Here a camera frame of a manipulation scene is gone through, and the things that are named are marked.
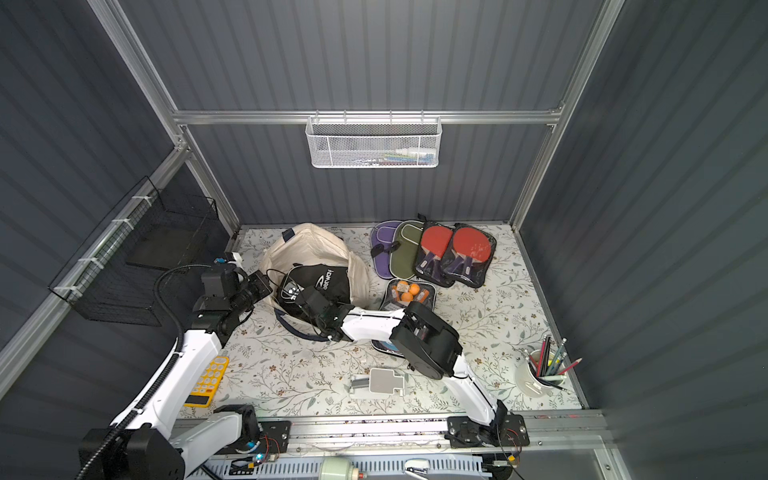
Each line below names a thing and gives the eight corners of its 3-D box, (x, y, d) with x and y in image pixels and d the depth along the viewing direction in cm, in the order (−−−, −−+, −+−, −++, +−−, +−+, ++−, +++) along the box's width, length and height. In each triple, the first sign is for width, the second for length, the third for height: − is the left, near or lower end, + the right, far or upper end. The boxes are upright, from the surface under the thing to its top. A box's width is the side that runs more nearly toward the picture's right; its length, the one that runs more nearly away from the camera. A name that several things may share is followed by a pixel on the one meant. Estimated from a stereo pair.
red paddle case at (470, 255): (437, 276, 106) (438, 270, 104) (454, 226, 122) (456, 220, 120) (485, 291, 102) (488, 285, 100) (496, 237, 118) (499, 231, 116)
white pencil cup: (517, 399, 81) (533, 387, 72) (508, 365, 87) (522, 349, 78) (553, 399, 81) (574, 387, 72) (541, 365, 87) (559, 349, 78)
